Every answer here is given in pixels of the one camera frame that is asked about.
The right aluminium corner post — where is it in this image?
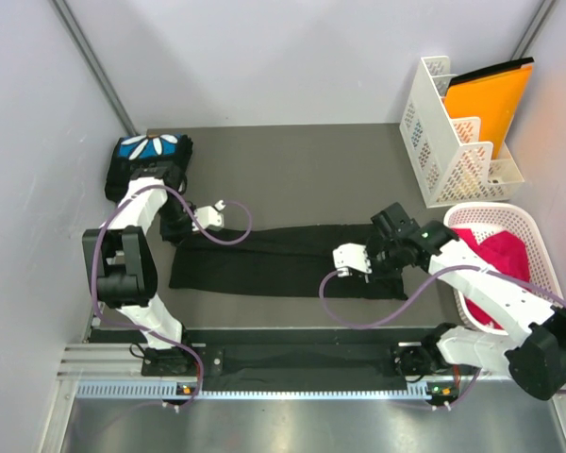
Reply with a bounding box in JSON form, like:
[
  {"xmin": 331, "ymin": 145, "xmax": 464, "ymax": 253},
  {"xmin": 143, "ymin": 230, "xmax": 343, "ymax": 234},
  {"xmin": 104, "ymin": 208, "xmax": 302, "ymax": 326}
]
[{"xmin": 510, "ymin": 0, "xmax": 559, "ymax": 59}]

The aluminium corner post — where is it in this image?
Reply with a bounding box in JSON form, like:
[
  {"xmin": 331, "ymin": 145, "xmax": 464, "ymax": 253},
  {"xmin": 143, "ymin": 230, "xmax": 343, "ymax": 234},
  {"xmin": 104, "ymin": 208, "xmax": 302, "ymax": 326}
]
[
  {"xmin": 48, "ymin": 0, "xmax": 138, "ymax": 135},
  {"xmin": 510, "ymin": 0, "xmax": 559, "ymax": 59}
]

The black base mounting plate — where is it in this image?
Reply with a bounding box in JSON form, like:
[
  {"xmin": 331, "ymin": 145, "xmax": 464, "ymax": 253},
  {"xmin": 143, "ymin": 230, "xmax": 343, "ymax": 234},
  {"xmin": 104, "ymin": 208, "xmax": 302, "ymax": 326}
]
[{"xmin": 141, "ymin": 342, "xmax": 480, "ymax": 391}]

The white perforated file organizer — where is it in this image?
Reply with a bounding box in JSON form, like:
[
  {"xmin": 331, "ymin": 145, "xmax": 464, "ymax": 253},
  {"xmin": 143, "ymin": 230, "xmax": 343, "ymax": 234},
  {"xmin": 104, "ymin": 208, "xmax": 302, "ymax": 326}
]
[{"xmin": 400, "ymin": 56, "xmax": 524, "ymax": 208}]

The black graphic t-shirt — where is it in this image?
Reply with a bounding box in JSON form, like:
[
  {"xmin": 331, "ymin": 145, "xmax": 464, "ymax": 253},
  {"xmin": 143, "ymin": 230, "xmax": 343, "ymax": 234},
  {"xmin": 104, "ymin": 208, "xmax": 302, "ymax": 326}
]
[{"xmin": 168, "ymin": 224, "xmax": 409, "ymax": 302}]

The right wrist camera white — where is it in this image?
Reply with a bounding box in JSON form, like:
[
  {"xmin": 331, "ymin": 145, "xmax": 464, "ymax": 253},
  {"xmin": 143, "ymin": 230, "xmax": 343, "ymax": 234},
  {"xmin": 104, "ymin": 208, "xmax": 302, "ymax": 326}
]
[{"xmin": 332, "ymin": 243, "xmax": 372, "ymax": 277}]

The aluminium frame rail front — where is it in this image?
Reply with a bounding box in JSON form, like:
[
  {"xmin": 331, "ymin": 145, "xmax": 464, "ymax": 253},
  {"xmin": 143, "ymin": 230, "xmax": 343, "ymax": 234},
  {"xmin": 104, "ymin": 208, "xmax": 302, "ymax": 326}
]
[{"xmin": 56, "ymin": 342, "xmax": 566, "ymax": 378}]

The orange folder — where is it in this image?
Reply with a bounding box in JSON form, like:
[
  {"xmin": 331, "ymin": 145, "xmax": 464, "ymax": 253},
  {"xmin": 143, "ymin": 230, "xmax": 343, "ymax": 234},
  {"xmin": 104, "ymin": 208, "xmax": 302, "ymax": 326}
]
[{"xmin": 443, "ymin": 57, "xmax": 535, "ymax": 159}]

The left aluminium corner post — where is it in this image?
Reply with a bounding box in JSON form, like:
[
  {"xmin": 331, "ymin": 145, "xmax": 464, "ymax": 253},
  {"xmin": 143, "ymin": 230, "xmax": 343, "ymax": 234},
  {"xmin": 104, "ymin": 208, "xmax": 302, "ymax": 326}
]
[{"xmin": 48, "ymin": 0, "xmax": 138, "ymax": 135}]

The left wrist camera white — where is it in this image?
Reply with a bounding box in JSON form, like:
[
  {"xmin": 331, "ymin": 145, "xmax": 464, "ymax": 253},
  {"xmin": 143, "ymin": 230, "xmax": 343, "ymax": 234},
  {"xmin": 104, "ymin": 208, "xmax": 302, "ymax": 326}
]
[{"xmin": 192, "ymin": 200, "xmax": 225, "ymax": 232}]

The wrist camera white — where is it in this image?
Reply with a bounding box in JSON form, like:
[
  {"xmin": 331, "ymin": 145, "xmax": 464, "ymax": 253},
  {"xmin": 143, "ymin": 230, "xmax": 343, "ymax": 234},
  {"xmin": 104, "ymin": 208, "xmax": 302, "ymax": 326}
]
[
  {"xmin": 192, "ymin": 200, "xmax": 225, "ymax": 232},
  {"xmin": 332, "ymin": 243, "xmax": 372, "ymax": 277}
]

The white plastic laundry basket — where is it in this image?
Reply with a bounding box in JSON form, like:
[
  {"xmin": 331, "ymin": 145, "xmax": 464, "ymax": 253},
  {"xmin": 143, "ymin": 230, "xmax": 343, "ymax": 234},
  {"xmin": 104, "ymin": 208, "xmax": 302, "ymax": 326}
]
[{"xmin": 442, "ymin": 201, "xmax": 566, "ymax": 331}]

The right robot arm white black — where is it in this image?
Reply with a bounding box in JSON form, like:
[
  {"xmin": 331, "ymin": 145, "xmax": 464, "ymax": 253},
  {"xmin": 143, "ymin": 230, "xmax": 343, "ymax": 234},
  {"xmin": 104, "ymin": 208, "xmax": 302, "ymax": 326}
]
[{"xmin": 366, "ymin": 203, "xmax": 566, "ymax": 400}]

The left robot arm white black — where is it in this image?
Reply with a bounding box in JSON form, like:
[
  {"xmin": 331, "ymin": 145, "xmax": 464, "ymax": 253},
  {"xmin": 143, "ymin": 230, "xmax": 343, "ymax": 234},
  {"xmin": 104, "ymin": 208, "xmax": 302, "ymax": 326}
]
[{"xmin": 82, "ymin": 160, "xmax": 203, "ymax": 376}]

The white slotted cable duct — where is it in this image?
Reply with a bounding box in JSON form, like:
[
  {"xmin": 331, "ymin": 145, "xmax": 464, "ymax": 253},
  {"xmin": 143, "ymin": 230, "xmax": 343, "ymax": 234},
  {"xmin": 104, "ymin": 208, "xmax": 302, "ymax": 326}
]
[{"xmin": 75, "ymin": 379, "xmax": 463, "ymax": 401}]

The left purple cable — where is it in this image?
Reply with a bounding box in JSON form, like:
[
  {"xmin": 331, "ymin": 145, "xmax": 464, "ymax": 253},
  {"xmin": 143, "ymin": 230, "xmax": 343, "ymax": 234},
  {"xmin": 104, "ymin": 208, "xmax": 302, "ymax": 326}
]
[{"xmin": 90, "ymin": 184, "xmax": 254, "ymax": 412}]

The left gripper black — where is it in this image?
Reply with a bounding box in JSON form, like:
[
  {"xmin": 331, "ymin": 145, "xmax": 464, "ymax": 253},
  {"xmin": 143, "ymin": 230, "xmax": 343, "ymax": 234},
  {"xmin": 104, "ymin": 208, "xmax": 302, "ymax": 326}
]
[{"xmin": 157, "ymin": 198, "xmax": 202, "ymax": 245}]

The folded black daisy t-shirt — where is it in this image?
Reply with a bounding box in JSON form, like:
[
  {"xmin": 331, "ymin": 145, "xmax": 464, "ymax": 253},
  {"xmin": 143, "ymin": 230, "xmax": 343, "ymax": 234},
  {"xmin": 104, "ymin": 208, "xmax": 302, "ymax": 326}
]
[{"xmin": 104, "ymin": 133, "xmax": 193, "ymax": 203}]

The pink red t-shirt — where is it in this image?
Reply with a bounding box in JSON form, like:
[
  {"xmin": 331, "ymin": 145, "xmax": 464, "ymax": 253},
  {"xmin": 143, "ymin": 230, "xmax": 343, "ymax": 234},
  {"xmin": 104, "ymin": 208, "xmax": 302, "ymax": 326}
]
[{"xmin": 452, "ymin": 226, "xmax": 532, "ymax": 331}]

